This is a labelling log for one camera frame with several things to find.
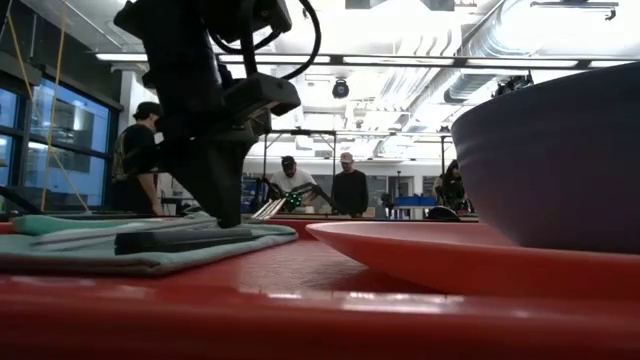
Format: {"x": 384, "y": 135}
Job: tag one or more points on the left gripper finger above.
{"x": 220, "y": 190}

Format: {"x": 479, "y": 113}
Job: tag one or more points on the teal cloth napkin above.
{"x": 200, "y": 255}

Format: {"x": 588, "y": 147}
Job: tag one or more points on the red plastic tray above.
{"x": 320, "y": 325}

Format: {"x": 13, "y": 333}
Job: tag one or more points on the pink round plate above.
{"x": 450, "y": 265}

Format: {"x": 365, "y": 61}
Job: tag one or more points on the blue bowl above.
{"x": 550, "y": 165}

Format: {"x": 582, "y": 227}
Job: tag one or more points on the background black robot arm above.
{"x": 295, "y": 200}

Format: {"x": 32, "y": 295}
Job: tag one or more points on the person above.
{"x": 450, "y": 187}
{"x": 292, "y": 180}
{"x": 350, "y": 190}

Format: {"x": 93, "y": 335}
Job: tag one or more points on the person's red shoes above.
{"x": 135, "y": 150}

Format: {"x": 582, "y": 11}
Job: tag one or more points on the large dark-framed window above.
{"x": 75, "y": 130}

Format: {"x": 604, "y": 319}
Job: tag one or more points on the blue storage bin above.
{"x": 415, "y": 201}

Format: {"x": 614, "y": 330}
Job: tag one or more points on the long linear ceiling light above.
{"x": 400, "y": 60}

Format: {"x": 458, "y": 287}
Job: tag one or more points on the black chair back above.
{"x": 442, "y": 215}

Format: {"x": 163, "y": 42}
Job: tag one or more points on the black ceiling track light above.
{"x": 512, "y": 84}

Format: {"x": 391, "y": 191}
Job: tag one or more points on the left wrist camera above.
{"x": 260, "y": 95}

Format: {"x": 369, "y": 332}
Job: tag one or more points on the black background rig frame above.
{"x": 305, "y": 132}

